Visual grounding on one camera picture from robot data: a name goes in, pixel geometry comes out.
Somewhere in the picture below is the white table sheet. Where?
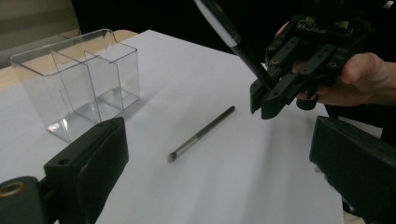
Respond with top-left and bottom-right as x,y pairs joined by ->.
0,29 -> 383,224

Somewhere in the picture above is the dark curtain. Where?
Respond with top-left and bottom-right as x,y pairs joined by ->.
70,0 -> 396,63

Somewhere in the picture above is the black pen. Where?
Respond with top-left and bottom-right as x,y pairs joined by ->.
193,0 -> 276,91

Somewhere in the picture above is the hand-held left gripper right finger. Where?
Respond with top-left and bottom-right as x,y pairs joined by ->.
308,115 -> 396,224

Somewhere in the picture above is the clear plastic organizer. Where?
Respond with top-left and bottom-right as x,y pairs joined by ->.
8,28 -> 141,144

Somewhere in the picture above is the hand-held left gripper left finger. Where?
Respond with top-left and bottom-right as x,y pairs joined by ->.
43,116 -> 130,224

